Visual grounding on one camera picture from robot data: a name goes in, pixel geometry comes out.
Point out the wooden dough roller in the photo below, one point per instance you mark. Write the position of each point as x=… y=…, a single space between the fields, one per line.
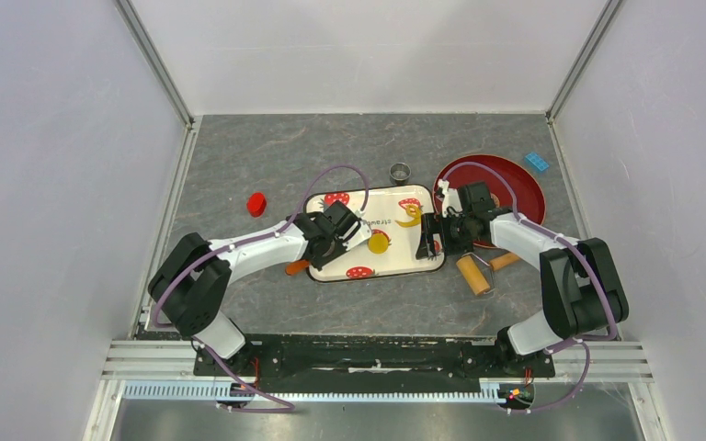
x=480 y=274

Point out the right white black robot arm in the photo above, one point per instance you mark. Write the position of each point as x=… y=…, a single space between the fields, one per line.
x=581 y=292

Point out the aluminium frame rail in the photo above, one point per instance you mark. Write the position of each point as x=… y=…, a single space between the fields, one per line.
x=171 y=370

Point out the white strawberry print tray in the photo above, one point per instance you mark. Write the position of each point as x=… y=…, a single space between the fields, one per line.
x=384 y=206

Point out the orange handled metal scraper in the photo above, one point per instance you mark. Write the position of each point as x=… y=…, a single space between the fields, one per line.
x=304 y=262

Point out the round red plate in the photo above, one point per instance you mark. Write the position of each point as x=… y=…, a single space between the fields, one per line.
x=529 y=195

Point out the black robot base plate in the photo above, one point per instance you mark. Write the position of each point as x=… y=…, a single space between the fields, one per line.
x=319 y=363

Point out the small blue plastic piece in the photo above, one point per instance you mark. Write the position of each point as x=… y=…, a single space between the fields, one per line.
x=536 y=162

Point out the small red cap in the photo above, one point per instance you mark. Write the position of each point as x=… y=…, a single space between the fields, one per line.
x=256 y=204

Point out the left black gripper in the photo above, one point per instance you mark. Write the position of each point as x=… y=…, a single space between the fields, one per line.
x=318 y=263

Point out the yellow dough piece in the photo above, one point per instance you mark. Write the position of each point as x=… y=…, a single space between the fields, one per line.
x=379 y=242

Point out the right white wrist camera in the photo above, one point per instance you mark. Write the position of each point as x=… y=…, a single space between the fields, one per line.
x=450 y=204

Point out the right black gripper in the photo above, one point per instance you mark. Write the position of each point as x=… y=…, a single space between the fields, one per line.
x=436 y=223

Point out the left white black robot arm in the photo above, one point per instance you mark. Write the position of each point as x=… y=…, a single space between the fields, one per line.
x=189 y=286

